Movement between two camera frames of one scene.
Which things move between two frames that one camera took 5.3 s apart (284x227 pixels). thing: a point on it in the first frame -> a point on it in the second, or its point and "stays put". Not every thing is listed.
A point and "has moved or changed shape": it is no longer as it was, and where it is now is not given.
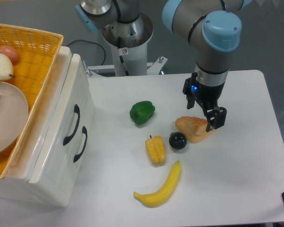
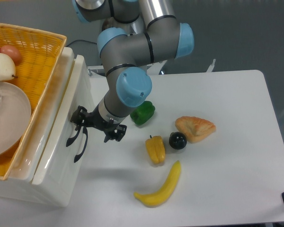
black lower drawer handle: x=77 y=156 stays put
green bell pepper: x=141 y=112 stays put
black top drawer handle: x=76 y=109 has moved or changed shape
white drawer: x=65 y=137 has moved or changed shape
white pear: x=1 y=69 stays put
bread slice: x=194 y=127 stays put
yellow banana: x=158 y=196 stays put
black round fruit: x=177 y=140 stays put
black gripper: x=208 y=97 -> x=94 y=119
